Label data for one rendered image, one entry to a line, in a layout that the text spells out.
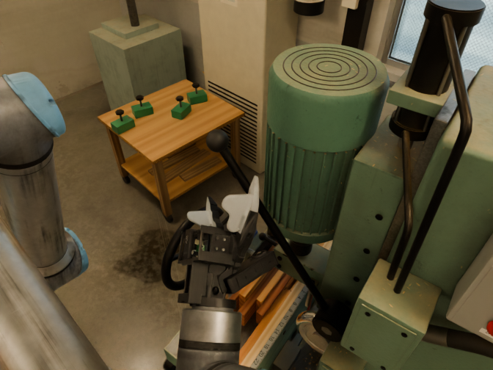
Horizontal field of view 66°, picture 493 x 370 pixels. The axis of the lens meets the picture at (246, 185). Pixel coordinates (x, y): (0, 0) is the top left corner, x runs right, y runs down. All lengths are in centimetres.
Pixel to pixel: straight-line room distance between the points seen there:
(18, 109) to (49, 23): 294
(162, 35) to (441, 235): 255
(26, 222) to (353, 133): 68
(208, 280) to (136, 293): 154
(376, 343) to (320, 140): 30
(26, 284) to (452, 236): 50
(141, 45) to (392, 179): 240
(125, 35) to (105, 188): 104
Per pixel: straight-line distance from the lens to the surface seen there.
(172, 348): 95
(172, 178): 236
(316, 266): 85
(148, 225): 238
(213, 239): 57
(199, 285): 57
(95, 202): 262
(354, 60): 62
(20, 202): 85
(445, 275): 58
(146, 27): 294
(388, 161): 57
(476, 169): 46
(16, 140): 69
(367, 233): 63
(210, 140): 57
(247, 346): 89
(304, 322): 80
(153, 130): 219
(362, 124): 56
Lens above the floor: 176
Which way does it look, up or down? 44 degrees down
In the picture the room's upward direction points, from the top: straight up
